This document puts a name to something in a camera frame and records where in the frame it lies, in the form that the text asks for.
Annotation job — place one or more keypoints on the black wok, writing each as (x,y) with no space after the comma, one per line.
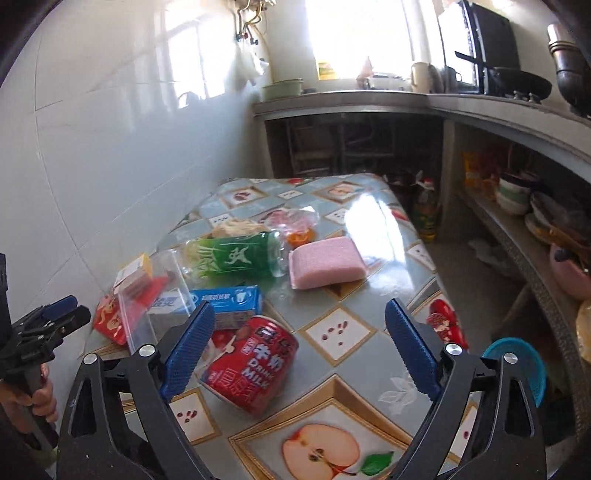
(521,83)

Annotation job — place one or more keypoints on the perforated metal shelf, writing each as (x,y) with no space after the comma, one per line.
(531,258)

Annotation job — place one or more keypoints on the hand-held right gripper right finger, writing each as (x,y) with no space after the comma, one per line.
(411,350)

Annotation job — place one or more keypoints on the blue white toothpaste box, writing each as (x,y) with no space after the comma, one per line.
(231,302)

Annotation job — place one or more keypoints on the white enamel mug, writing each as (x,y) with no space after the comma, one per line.
(420,76)

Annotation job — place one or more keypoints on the orange snack packets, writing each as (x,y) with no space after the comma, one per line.
(478,170)

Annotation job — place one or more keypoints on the pink mesh sponge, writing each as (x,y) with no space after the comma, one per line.
(325,265)

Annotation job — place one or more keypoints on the wall water pipes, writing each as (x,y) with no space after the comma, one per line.
(238,23)

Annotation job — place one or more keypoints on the clear bag orange snack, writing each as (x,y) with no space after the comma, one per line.
(293,219)

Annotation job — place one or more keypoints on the pink plastic basin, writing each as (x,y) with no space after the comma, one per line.
(568,274)

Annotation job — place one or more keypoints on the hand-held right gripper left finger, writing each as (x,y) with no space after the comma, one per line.
(189,350)

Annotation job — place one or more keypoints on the red milk can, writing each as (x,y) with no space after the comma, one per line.
(249,364)

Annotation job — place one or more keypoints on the small yellow white box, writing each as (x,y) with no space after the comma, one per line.
(138,270)

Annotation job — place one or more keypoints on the hanging clear plastic bag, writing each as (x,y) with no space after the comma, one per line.
(251,64)

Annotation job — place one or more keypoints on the green plastic bottle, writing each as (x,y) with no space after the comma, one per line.
(240,256)

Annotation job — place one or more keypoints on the yellow cooking oil bottle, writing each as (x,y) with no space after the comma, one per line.
(425,212)

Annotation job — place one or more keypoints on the stack of bowls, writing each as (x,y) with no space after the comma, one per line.
(512,196)

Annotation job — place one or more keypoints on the orange snack wrapper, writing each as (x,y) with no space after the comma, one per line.
(300,237)

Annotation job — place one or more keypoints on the fruit print tablecloth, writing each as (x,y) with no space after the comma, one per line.
(323,295)

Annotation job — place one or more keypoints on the crumpled white bag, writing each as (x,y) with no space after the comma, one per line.
(487,251)

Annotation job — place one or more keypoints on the green basin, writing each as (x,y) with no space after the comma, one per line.
(281,90)

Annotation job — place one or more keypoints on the blue plastic basket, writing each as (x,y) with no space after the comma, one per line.
(526,369)

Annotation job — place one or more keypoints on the large dark metal pot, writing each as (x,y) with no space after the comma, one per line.
(570,64)

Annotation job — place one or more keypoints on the person's left hand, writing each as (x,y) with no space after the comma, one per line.
(44,399)

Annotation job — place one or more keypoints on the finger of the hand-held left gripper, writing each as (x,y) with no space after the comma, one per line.
(69,321)
(60,305)

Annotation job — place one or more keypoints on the grey concrete countertop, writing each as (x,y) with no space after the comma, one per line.
(369,99)

